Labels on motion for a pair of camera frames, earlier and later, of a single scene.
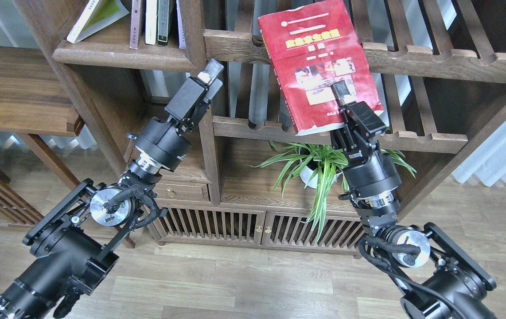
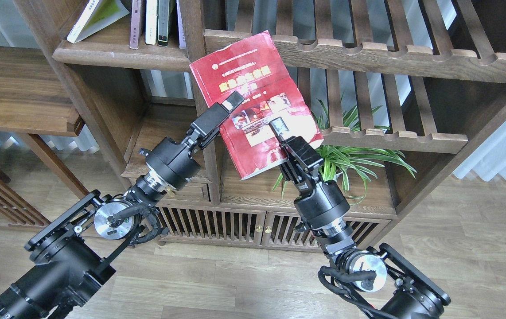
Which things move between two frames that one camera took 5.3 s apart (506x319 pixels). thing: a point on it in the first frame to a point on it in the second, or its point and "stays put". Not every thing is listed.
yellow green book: x=95 y=15 stays put
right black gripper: x=357 y=138 to x=300 y=162
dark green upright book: x=163 y=17 stays put
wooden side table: x=17 y=91 stays put
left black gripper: x=193 y=99 to x=204 y=128
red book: x=310 y=48 to x=254 y=68
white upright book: x=151 y=15 stays put
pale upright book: x=181 y=40 stays put
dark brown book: x=135 y=20 stays put
